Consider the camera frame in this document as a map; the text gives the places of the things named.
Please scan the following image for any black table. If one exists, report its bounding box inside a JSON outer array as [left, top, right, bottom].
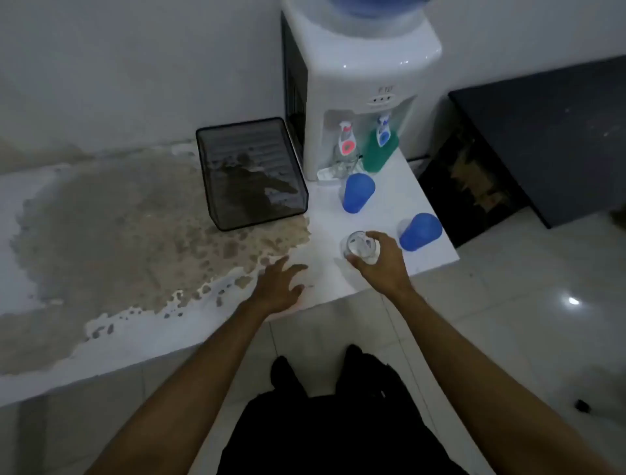
[[447, 54, 626, 230]]

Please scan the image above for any red dispenser tap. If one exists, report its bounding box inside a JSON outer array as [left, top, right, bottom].
[[338, 121, 357, 155]]

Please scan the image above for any green plastic cup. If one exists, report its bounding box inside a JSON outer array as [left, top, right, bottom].
[[361, 128, 400, 174]]

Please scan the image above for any person's left forearm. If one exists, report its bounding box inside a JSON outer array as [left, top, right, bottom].
[[85, 299, 276, 475]]

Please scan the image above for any clear glass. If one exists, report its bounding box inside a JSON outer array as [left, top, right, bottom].
[[341, 230, 381, 266], [328, 142, 361, 179]]

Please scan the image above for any white water dispenser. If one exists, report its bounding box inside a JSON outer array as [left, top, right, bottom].
[[280, 0, 443, 183]]

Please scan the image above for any blue water bottle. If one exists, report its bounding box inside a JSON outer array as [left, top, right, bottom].
[[326, 0, 431, 20]]

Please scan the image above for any dark transparent tray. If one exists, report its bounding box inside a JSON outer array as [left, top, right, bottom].
[[195, 117, 310, 232]]

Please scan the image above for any person's black clothing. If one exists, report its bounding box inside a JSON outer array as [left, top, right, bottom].
[[216, 344, 470, 475]]

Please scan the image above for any dark torn cardboard box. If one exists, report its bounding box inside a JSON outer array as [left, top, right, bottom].
[[418, 117, 528, 249]]

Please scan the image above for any blue plastic cup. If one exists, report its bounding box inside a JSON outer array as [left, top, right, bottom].
[[398, 212, 443, 253], [341, 172, 376, 215]]

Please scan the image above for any person's right forearm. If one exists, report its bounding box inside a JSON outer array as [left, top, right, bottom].
[[381, 286, 618, 475]]

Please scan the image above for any person's right hand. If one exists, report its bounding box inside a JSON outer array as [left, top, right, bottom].
[[346, 230, 417, 296]]

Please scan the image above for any person's left hand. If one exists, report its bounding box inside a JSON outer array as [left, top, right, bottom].
[[246, 256, 310, 320]]

